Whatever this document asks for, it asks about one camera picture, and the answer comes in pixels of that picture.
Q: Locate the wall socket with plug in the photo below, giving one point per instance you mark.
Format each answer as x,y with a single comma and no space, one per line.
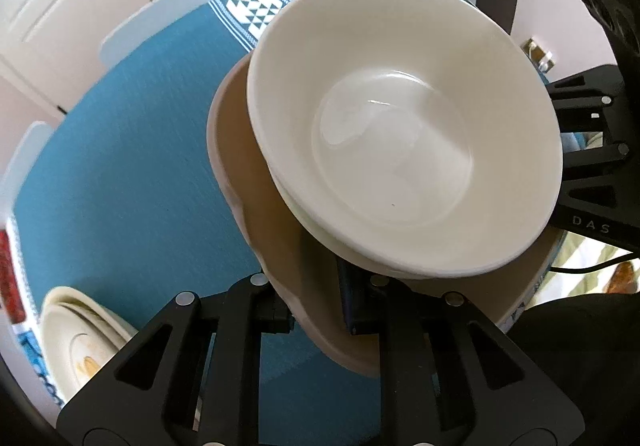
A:
542,58

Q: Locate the person's black clothing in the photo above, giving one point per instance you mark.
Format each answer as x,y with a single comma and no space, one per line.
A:
575,351

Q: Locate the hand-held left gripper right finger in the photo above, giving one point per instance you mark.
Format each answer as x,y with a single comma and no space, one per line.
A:
350,296

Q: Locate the cream plate with yellow print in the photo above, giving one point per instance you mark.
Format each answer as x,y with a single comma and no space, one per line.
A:
50,311

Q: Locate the blue patterned tablecloth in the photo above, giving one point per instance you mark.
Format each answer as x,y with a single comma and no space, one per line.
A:
150,150

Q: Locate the white door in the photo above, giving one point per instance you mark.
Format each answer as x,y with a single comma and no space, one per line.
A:
50,0

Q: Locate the plain cream bowl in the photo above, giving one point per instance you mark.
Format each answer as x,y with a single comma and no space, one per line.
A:
400,140

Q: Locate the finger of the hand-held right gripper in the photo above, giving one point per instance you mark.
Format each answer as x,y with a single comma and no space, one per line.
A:
590,110
600,206

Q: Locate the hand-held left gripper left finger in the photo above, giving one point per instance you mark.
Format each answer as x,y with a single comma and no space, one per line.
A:
272,311

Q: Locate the green striped blanket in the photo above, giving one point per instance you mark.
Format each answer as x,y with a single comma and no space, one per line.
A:
585,251

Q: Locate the red patterned object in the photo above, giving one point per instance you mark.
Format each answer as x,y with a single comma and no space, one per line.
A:
10,276

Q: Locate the beige plastic basin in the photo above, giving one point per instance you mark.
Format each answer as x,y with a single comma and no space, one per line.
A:
265,236

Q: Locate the black rectangular device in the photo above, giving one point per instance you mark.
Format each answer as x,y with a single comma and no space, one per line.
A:
497,8

